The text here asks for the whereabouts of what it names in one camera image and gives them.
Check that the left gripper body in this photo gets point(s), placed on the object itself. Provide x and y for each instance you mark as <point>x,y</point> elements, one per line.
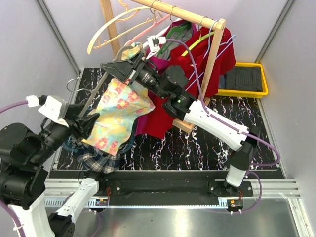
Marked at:
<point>72,126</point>

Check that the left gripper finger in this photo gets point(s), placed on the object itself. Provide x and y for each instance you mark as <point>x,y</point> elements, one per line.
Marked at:
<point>85,124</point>
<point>74,110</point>

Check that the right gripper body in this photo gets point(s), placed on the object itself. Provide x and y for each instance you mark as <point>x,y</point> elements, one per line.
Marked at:
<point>144,75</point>

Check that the floral pastel garment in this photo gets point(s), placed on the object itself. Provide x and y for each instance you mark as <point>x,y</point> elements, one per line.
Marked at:
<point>119,107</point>

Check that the navy plaid skirt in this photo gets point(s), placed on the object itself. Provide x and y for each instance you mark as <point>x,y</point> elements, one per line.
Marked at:
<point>107,164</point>

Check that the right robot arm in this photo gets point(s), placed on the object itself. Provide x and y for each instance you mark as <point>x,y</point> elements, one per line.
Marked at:
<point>186,107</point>

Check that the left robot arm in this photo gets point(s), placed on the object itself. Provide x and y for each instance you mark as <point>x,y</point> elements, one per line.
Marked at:
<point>22,176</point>

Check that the yellow-green hanger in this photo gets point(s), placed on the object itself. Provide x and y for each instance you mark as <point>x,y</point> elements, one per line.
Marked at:
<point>192,45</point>

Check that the green hanger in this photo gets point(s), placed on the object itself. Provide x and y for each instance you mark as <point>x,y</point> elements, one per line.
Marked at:
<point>174,33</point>

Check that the red skirt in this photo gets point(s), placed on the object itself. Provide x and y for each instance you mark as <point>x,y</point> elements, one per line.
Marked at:
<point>185,62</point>

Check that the pink hanger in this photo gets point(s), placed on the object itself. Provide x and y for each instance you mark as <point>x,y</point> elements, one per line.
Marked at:
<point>155,23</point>

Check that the magenta skirt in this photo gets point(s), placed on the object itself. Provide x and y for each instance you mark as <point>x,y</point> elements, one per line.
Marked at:
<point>158,121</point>

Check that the teal transparent basin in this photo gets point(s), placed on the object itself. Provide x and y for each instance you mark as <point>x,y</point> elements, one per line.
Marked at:
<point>80,148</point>

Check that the white garment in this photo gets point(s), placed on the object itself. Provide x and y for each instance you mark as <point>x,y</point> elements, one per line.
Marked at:
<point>144,47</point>

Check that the grey garment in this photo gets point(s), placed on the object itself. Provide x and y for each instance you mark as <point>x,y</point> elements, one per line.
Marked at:
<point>184,38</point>

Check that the blue-grey folded cloth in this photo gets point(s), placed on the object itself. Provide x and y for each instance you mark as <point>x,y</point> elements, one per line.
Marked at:
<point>221,82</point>

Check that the yellow plastic bin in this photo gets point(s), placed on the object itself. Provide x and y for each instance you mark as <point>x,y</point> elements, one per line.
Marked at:
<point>243,93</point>

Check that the wooden clothes rack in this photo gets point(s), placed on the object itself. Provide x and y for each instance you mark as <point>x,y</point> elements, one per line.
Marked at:
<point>216,26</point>

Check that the dark striped folded cloth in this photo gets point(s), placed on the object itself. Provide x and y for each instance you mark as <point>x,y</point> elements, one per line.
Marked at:
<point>244,79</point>

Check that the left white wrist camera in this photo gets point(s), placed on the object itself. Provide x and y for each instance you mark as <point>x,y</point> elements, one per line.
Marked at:
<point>52,107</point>

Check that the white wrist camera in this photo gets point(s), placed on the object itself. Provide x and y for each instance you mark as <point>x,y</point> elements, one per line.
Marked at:
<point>154,45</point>
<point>52,107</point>

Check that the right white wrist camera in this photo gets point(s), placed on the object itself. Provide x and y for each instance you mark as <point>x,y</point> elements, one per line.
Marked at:
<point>154,45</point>

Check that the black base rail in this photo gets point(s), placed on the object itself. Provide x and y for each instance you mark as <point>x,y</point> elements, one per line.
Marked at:
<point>168,188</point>

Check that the light blue wire hanger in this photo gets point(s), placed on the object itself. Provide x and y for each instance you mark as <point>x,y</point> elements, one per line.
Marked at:
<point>225,61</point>

